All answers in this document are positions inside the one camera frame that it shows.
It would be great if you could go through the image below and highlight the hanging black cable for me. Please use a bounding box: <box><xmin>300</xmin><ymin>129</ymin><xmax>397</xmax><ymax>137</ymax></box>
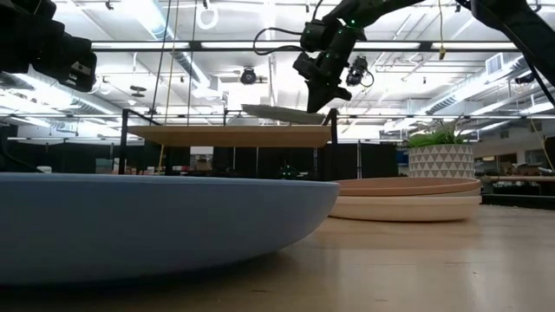
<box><xmin>148</xmin><ymin>0</ymin><xmax>174</xmax><ymax>127</ymax></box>

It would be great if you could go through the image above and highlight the potted succulent in patterned pot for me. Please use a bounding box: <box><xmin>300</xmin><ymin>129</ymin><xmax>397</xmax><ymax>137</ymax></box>
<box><xmin>404</xmin><ymin>115</ymin><xmax>476</xmax><ymax>179</ymax></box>

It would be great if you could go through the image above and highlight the white hanging ring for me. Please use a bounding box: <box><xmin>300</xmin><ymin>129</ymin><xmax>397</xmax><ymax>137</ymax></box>
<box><xmin>194</xmin><ymin>2</ymin><xmax>220</xmax><ymax>32</ymax></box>

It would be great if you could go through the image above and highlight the pale blue-grey plate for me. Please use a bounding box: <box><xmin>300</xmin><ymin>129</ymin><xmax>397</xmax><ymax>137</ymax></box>
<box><xmin>240</xmin><ymin>103</ymin><xmax>327</xmax><ymax>126</ymax></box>

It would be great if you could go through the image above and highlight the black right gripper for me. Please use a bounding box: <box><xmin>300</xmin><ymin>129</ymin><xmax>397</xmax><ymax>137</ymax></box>
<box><xmin>292</xmin><ymin>16</ymin><xmax>366</xmax><ymax>115</ymax></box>

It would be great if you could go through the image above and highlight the wooden shelf with black frame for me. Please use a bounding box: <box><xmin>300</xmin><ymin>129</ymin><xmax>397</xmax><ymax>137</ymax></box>
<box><xmin>118</xmin><ymin>107</ymin><xmax>340</xmax><ymax>178</ymax></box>

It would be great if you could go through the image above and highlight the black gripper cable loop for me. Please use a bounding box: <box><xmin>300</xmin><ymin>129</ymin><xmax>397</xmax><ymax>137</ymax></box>
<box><xmin>252</xmin><ymin>26</ymin><xmax>307</xmax><ymax>57</ymax></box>

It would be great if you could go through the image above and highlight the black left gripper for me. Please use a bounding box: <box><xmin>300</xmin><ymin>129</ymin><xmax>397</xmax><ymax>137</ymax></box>
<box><xmin>31</xmin><ymin>36</ymin><xmax>98</xmax><ymax>93</ymax></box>

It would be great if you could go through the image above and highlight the beige plate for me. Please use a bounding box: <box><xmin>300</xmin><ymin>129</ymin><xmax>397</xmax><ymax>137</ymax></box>
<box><xmin>328</xmin><ymin>189</ymin><xmax>483</xmax><ymax>224</ymax></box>

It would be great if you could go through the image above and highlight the black overhead camera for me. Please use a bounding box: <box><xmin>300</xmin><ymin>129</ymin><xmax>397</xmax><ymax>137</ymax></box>
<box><xmin>238</xmin><ymin>66</ymin><xmax>258</xmax><ymax>87</ymax></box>

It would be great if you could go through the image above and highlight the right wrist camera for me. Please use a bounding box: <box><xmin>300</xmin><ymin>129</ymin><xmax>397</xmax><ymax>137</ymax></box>
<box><xmin>345</xmin><ymin>55</ymin><xmax>375</xmax><ymax>88</ymax></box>

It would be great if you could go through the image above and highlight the terracotta plate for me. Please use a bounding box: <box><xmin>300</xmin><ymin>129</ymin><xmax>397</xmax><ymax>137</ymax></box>
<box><xmin>334</xmin><ymin>176</ymin><xmax>483</xmax><ymax>198</ymax></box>

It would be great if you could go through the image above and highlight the blue plate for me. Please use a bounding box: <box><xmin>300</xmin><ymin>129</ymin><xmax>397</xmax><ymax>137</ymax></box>
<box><xmin>0</xmin><ymin>172</ymin><xmax>341</xmax><ymax>288</ymax></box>

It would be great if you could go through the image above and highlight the black metal rig frame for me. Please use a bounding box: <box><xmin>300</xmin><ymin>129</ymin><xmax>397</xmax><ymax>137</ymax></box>
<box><xmin>89</xmin><ymin>40</ymin><xmax>555</xmax><ymax>110</ymax></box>

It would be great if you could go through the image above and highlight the background work table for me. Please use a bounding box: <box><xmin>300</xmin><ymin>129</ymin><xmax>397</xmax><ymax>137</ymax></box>
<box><xmin>480</xmin><ymin>173</ymin><xmax>555</xmax><ymax>211</ymax></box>

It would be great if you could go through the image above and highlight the hanging yellow cable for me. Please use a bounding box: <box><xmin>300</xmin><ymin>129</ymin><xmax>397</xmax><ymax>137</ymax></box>
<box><xmin>436</xmin><ymin>0</ymin><xmax>448</xmax><ymax>62</ymax></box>

